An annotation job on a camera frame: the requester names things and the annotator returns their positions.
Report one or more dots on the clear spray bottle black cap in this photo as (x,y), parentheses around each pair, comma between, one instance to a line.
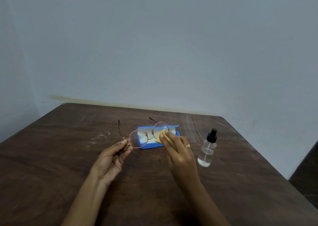
(206,151)

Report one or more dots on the person's right hand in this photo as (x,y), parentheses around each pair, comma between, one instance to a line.
(181,161)

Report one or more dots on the blue glasses case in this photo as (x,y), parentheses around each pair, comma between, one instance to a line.
(151,145)

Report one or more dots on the yellow cleaning cloth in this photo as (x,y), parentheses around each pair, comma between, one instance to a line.
(161,139)

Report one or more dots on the metal-framed eyeglasses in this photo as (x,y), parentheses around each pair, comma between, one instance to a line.
(137,139)

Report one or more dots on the person's left hand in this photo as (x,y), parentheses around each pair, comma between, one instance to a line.
(109,163)

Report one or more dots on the person's left forearm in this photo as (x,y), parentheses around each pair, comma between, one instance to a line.
(83,203)

